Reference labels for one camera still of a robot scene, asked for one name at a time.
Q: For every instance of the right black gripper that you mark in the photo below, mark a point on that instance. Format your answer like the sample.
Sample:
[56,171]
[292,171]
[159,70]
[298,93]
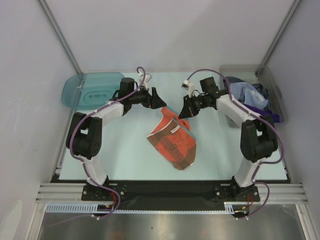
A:
[189,105]

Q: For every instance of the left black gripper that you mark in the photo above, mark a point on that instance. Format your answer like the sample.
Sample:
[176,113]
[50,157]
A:
[153,101]

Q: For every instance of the brown orange towel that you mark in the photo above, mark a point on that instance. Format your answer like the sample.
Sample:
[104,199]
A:
[173,139]

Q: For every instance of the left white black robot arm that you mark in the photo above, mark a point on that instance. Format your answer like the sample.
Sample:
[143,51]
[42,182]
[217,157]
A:
[84,138]

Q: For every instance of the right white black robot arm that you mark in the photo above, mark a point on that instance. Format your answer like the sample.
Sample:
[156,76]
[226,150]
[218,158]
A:
[258,139]

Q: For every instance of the dark blue grey towel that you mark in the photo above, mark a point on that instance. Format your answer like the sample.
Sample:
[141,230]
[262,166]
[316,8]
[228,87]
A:
[262,90]

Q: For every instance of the light blue towel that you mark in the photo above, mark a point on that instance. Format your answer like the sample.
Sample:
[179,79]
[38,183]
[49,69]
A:
[247,94]

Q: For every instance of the teal plastic bin lid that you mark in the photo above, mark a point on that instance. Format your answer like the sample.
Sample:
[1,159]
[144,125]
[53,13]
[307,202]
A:
[90,91]

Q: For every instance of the clear grey plastic bin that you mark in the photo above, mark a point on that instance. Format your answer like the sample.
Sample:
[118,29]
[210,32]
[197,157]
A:
[248,73]

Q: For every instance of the purple towel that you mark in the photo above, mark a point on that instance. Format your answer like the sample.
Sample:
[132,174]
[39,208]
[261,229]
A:
[276,118]

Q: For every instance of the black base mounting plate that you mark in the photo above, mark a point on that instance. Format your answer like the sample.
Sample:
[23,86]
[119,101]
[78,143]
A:
[168,204]

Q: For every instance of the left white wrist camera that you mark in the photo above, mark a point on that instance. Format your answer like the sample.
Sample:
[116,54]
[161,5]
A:
[143,77]

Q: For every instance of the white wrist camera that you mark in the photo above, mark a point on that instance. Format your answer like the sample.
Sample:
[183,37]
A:
[143,77]
[188,86]

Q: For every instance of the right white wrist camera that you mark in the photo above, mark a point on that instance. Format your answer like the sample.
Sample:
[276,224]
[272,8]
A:
[188,86]

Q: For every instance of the left aluminium corner post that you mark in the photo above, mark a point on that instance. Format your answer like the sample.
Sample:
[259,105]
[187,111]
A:
[45,8]

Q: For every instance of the aluminium corner post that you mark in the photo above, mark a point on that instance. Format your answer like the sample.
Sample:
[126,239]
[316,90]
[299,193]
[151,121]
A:
[279,34]
[45,8]

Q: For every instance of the right aluminium corner post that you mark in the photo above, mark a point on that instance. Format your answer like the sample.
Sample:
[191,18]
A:
[279,34]

